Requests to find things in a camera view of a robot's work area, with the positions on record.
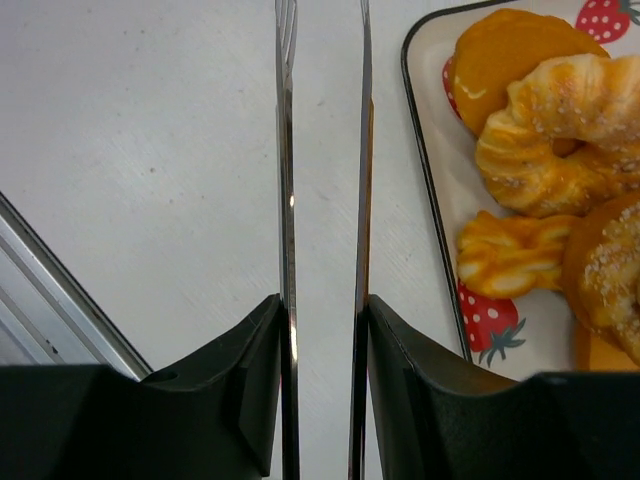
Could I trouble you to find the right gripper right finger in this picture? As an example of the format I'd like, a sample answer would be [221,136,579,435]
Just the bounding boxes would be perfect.
[368,296,639,479]

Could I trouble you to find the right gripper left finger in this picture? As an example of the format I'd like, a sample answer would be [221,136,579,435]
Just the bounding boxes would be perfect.
[1,295,281,479]

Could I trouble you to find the long orange fake baguette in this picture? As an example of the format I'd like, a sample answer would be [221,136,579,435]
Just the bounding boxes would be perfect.
[573,323,639,372]

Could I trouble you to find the twisted fake bread stick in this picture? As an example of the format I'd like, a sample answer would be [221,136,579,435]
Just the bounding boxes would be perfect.
[456,210,580,299]

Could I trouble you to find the small seeded fake bagel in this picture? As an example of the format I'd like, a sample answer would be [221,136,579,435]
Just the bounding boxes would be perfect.
[560,192,639,364]

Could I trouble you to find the ring shaped fake doughnut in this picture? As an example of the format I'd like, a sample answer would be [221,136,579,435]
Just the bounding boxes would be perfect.
[475,54,639,218]

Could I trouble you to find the round orange fake bread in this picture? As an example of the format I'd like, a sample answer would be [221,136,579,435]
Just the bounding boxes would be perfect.
[442,8,609,136]

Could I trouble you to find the metal tongs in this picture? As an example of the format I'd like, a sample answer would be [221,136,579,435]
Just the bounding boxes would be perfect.
[275,1,374,479]

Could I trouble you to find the strawberry print tray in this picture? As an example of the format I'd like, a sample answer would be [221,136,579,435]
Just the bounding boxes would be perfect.
[402,1,639,380]

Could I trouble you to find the aluminium front rail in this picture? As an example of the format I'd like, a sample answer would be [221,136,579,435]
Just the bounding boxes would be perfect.
[0,197,153,380]

